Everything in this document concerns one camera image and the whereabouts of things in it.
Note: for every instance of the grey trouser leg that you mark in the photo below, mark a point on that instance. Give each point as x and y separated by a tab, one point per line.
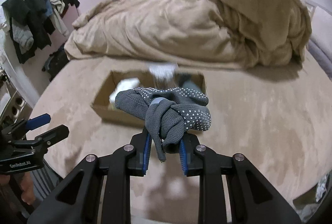
45	180

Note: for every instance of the black bag on floor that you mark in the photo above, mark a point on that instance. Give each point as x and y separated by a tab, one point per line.
56	62

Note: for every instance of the grey knitted sock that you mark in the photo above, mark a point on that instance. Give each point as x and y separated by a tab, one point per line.
185	81

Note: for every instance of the person's left hand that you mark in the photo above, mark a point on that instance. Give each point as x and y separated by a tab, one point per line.
26	186

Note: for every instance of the white cloth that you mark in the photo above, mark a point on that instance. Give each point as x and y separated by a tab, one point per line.
125	84

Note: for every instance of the brown cardboard box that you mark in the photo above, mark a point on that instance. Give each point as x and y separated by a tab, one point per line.
101	103

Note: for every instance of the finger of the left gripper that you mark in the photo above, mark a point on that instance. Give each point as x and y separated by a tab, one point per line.
18	130
40	143

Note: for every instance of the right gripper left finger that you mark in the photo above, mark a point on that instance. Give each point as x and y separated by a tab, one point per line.
98	188

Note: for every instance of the clothes pile on rack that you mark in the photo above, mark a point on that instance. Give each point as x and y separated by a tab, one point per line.
30	23

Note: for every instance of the grey dotted gloves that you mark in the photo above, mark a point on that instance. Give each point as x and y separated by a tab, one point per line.
167	114

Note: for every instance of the white fluffy sock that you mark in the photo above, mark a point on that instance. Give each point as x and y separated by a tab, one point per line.
163	71

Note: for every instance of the beige fleece blanket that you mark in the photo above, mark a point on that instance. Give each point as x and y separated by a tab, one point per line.
230	34

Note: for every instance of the beige bed mattress cover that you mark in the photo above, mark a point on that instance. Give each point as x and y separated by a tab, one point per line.
279	118

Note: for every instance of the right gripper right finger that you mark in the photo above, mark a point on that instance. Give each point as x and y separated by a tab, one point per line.
252	198

